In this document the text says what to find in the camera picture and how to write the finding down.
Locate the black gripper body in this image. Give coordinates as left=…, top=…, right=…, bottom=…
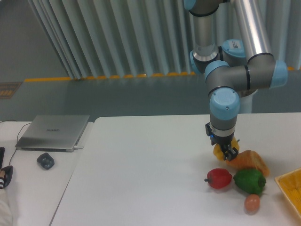
left=205, top=122, right=235, bottom=151

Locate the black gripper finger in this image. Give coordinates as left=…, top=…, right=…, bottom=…
left=221, top=144, right=238, bottom=161

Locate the yellow bell pepper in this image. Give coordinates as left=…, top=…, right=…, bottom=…
left=213, top=137, right=240, bottom=161

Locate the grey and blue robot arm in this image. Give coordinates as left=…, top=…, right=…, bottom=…
left=184, top=0, right=288, bottom=161

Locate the red bell pepper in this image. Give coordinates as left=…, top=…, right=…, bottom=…
left=204, top=168, right=232, bottom=189

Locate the green bell pepper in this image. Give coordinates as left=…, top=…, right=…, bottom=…
left=233, top=169, right=266, bottom=195

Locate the person's right hand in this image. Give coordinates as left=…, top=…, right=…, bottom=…
left=0, top=170, right=6, bottom=179

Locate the triangular bread piece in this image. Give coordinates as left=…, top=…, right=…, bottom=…
left=226, top=150, right=270, bottom=177

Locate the brown egg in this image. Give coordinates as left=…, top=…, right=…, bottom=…
left=244, top=194, right=260, bottom=212

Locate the yellow wicker basket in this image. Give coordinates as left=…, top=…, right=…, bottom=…
left=275, top=168, right=301, bottom=217

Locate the white corrugated partition screen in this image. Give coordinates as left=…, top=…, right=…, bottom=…
left=28, top=0, right=301, bottom=80

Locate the silver closed laptop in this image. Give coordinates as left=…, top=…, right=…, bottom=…
left=16, top=115, right=89, bottom=152

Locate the small black tray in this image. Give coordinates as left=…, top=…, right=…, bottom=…
left=37, top=153, right=55, bottom=170

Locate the black computer mouse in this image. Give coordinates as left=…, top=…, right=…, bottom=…
left=2, top=165, right=14, bottom=188

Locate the black keyboard edge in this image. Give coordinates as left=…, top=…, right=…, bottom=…
left=0, top=147, right=5, bottom=169

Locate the white striped-cuff sleeve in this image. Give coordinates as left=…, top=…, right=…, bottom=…
left=0, top=177, right=13, bottom=226

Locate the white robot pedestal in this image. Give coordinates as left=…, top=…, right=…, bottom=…
left=238, top=90, right=257, bottom=114

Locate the thin black mouse cable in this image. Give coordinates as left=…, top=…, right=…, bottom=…
left=0, top=120, right=32, bottom=166

